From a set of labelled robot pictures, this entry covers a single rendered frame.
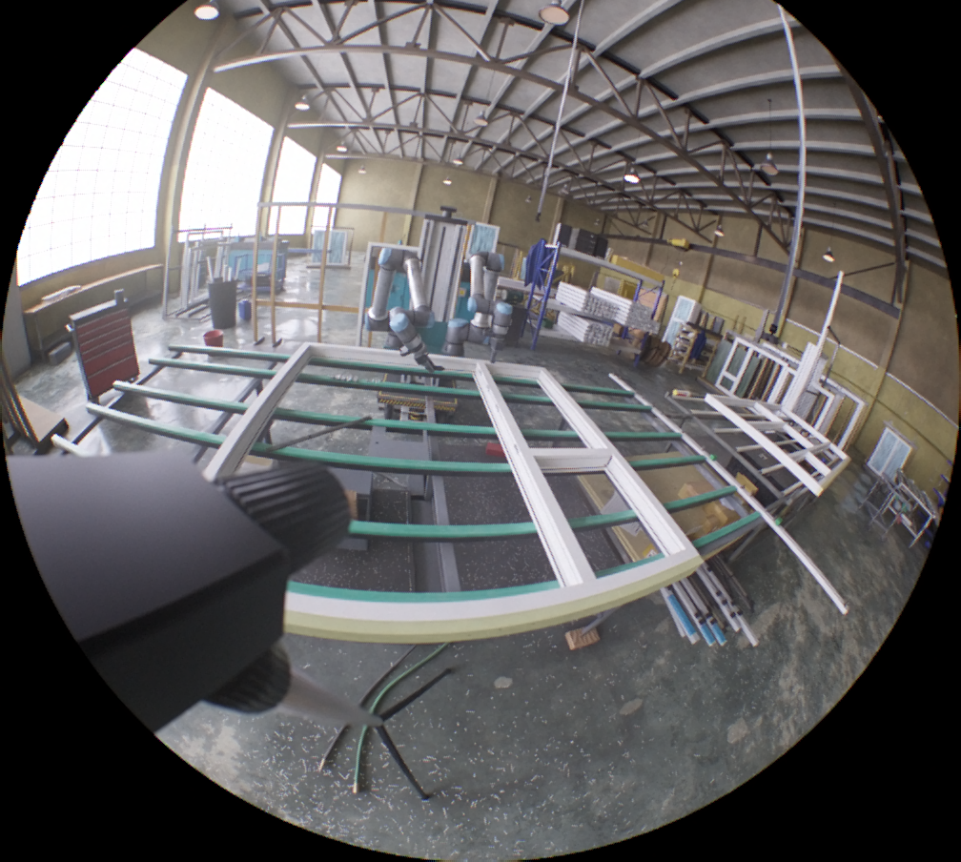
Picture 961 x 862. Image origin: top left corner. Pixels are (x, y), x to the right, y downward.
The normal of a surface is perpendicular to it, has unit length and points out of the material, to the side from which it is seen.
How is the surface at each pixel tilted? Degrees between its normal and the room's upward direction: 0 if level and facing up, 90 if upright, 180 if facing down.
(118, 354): 90
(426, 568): 0
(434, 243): 90
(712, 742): 0
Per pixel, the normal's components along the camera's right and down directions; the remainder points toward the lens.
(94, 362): 0.96, 0.26
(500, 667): 0.20, -0.89
